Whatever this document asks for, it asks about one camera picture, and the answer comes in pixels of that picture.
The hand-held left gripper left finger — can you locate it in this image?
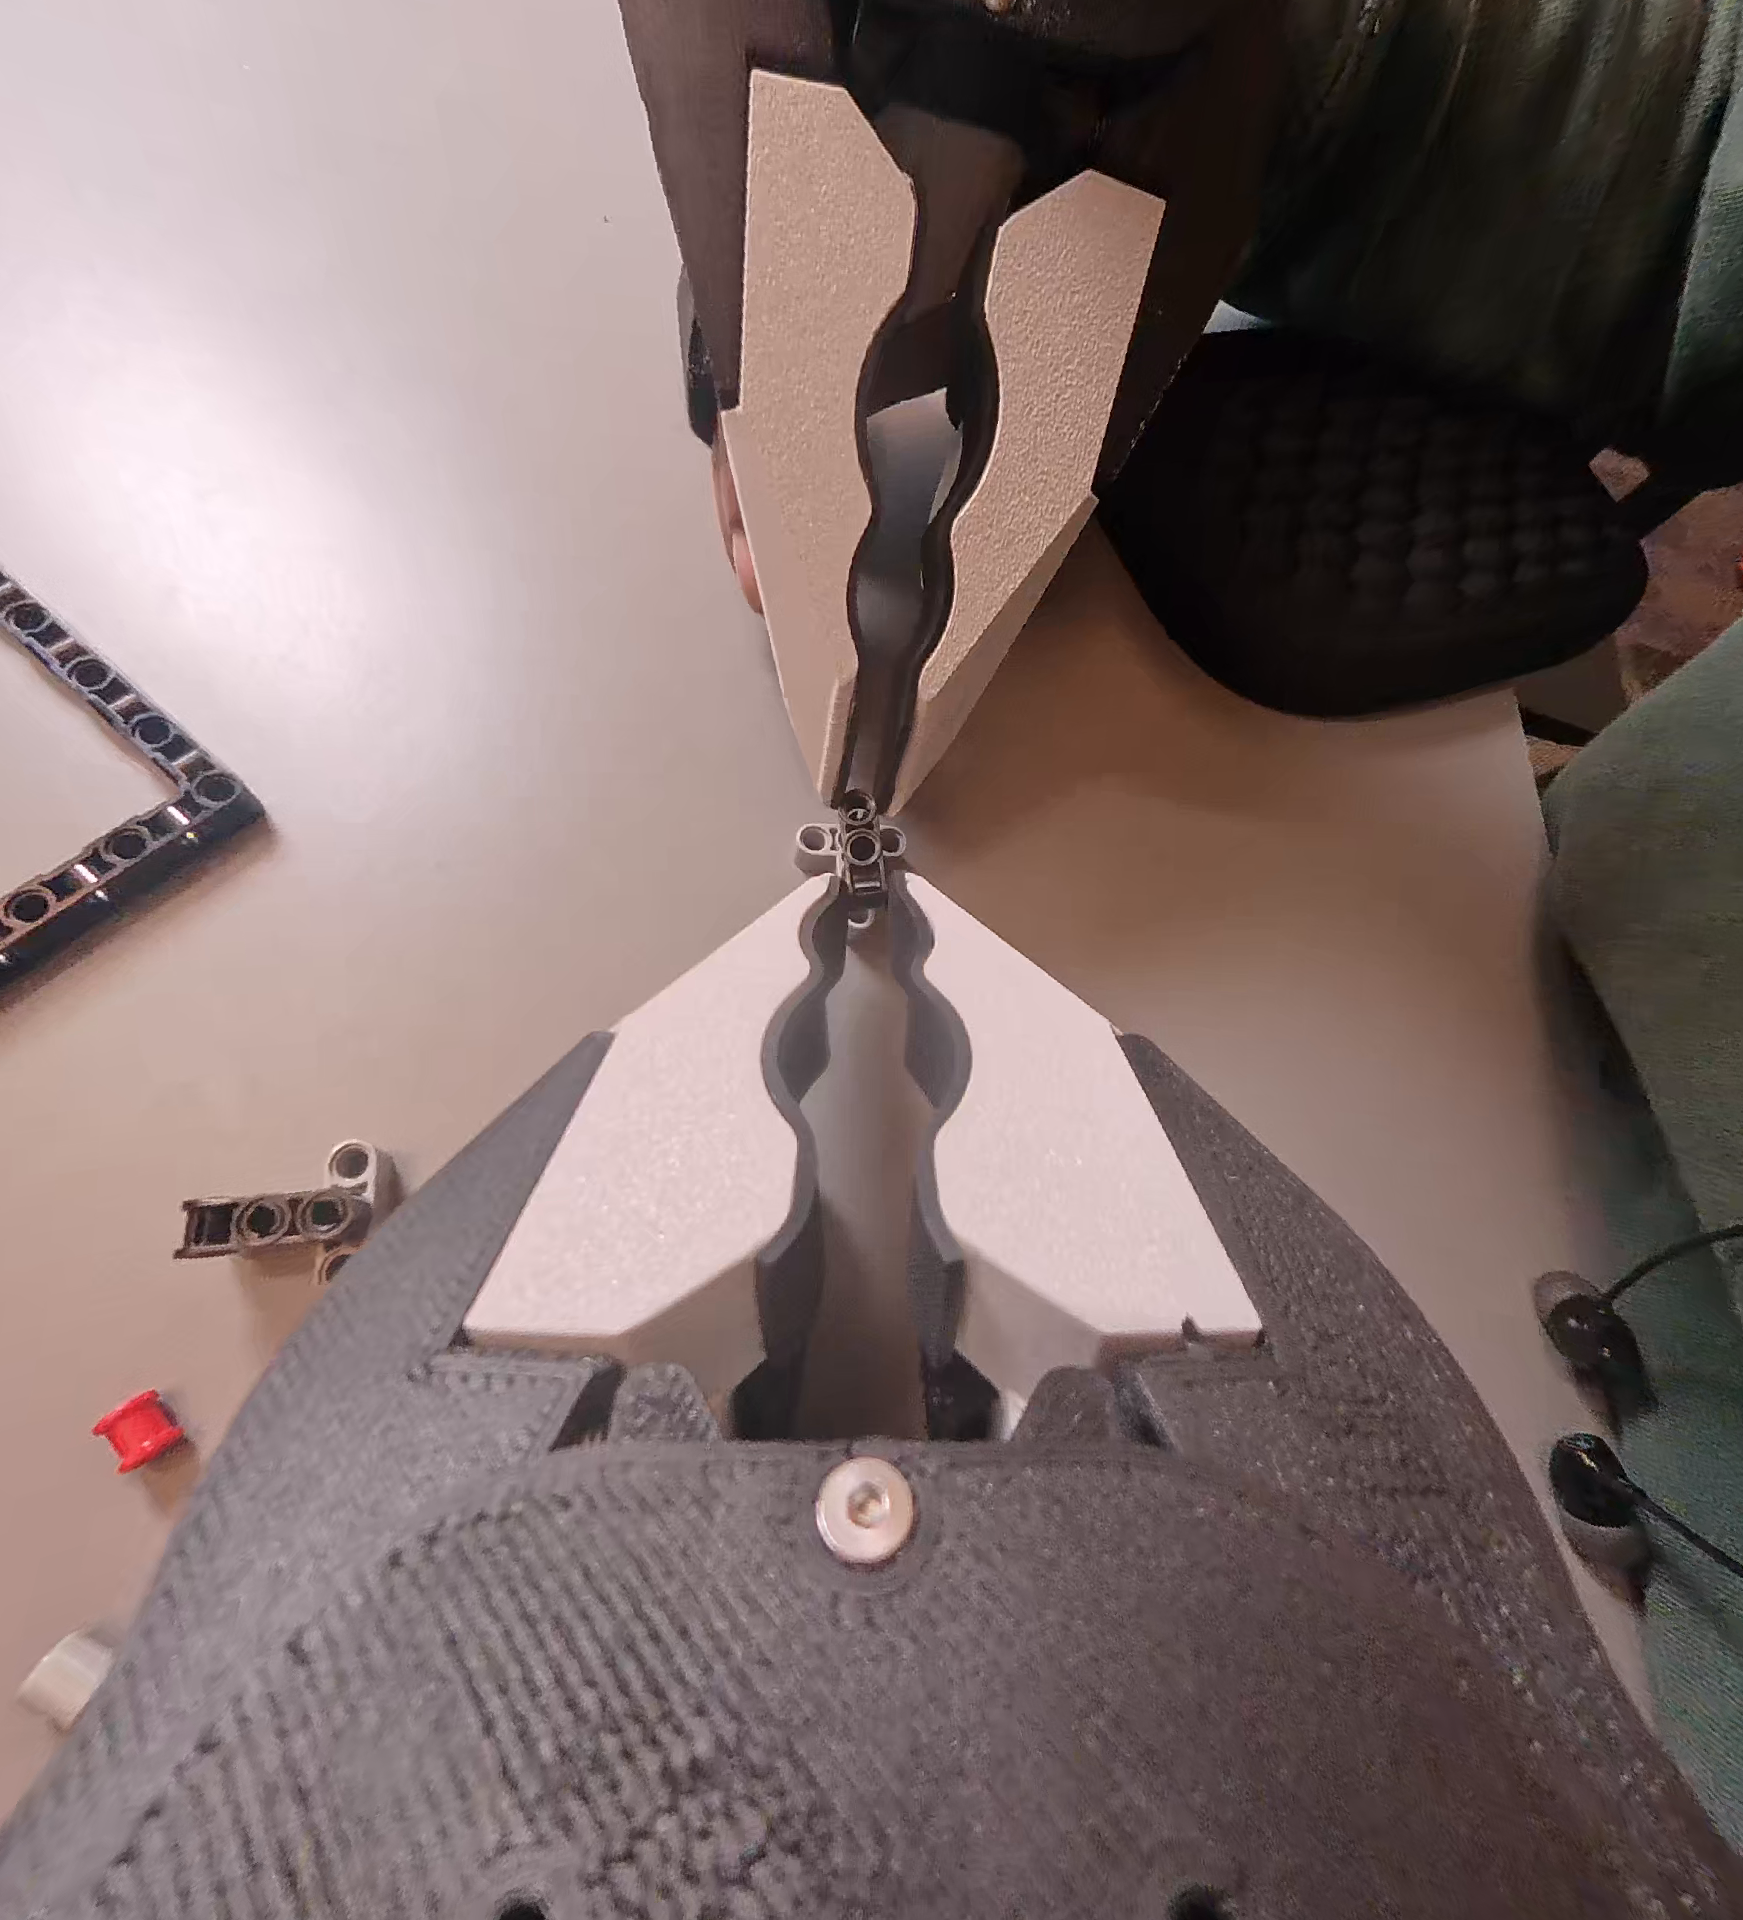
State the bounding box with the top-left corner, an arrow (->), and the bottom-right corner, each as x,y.
461,874 -> 837,1427

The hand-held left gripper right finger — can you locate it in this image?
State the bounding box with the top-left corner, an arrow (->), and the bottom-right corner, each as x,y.
886,870 -> 1268,1427

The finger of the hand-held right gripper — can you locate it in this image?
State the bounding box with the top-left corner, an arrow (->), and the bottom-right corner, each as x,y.
870,169 -> 1169,808
719,64 -> 917,808

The grey lego connector assembly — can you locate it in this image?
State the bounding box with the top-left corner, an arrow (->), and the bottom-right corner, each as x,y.
792,790 -> 909,919

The grey and black lego assembly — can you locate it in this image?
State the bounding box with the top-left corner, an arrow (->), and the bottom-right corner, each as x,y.
174,1140 -> 402,1284

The red lego bush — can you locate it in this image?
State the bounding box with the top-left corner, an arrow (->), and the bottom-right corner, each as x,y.
91,1388 -> 189,1475

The grey lego bush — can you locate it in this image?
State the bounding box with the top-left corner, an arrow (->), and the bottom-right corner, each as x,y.
16,1628 -> 115,1726

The person's right hand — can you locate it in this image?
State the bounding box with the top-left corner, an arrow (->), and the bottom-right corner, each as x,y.
710,443 -> 772,617

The green sweatshirt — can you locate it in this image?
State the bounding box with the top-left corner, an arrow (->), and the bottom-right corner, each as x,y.
1537,0 -> 1743,1920

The black rectangular lego frame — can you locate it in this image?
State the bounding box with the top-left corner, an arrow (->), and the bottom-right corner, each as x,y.
0,492 -> 270,1017

